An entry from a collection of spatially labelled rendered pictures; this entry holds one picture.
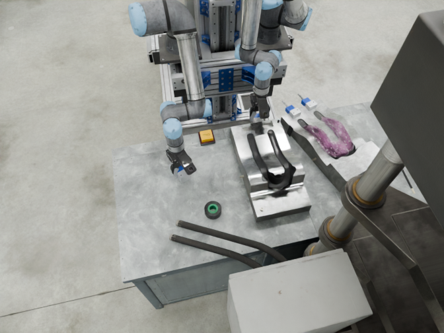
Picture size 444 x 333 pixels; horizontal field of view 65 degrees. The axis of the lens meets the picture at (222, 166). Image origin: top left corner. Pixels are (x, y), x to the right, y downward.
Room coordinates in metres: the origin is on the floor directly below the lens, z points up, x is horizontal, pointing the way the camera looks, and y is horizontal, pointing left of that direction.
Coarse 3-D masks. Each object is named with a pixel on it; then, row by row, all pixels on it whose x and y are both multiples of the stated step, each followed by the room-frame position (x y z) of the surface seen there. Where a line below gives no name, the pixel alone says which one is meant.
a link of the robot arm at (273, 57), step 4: (260, 52) 1.34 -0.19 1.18; (264, 52) 1.34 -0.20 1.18; (268, 52) 1.36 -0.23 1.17; (272, 52) 1.34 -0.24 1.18; (276, 52) 1.34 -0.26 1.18; (256, 56) 1.32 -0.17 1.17; (260, 56) 1.32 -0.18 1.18; (264, 56) 1.32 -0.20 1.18; (268, 56) 1.31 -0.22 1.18; (272, 56) 1.31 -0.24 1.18; (276, 56) 1.32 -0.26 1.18; (280, 56) 1.33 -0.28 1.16; (256, 60) 1.31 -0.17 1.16; (260, 60) 1.31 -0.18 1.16; (264, 60) 1.30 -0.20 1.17; (268, 60) 1.29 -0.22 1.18; (272, 60) 1.29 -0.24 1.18; (276, 60) 1.30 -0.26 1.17; (280, 60) 1.32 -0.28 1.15; (256, 64) 1.31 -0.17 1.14; (272, 64) 1.27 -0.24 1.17; (276, 64) 1.28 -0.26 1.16; (276, 68) 1.28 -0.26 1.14
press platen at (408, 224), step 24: (384, 192) 0.40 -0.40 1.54; (360, 216) 0.35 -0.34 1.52; (384, 216) 0.34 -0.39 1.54; (408, 216) 0.34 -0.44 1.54; (432, 216) 0.34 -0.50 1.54; (384, 240) 0.29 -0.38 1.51; (408, 240) 0.28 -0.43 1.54; (432, 240) 0.28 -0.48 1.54; (408, 264) 0.23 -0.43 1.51; (432, 264) 0.22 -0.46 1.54; (432, 288) 0.17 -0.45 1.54; (432, 312) 0.13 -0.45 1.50
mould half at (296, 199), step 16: (240, 128) 1.11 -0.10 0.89; (256, 128) 1.11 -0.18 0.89; (272, 128) 1.11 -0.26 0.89; (240, 144) 1.02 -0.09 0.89; (288, 144) 1.02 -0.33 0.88; (240, 160) 0.92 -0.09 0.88; (272, 160) 0.91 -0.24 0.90; (288, 160) 0.90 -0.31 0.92; (256, 176) 0.80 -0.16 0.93; (304, 176) 0.81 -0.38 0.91; (256, 192) 0.76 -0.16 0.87; (272, 192) 0.76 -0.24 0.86; (288, 192) 0.76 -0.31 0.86; (304, 192) 0.76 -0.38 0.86; (256, 208) 0.68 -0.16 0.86; (272, 208) 0.68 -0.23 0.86; (288, 208) 0.68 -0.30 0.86; (304, 208) 0.69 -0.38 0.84
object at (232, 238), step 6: (180, 222) 0.62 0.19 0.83; (186, 222) 0.62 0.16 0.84; (186, 228) 0.60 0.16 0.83; (192, 228) 0.59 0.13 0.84; (198, 228) 0.59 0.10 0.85; (204, 228) 0.58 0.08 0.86; (210, 234) 0.56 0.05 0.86; (216, 234) 0.55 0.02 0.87; (222, 234) 0.55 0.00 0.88; (228, 234) 0.55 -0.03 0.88; (234, 240) 0.52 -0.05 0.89; (240, 240) 0.51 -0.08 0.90; (246, 240) 0.51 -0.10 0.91; (252, 240) 0.51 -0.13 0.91; (252, 246) 0.48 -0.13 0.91
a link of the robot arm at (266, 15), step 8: (264, 0) 1.63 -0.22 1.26; (272, 0) 1.62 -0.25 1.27; (280, 0) 1.62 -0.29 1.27; (264, 8) 1.61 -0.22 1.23; (272, 8) 1.59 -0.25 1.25; (280, 8) 1.59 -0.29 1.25; (264, 16) 1.60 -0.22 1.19; (272, 16) 1.58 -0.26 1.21; (280, 16) 1.57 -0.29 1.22; (264, 24) 1.60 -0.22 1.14; (272, 24) 1.59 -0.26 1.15; (280, 24) 1.58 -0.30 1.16
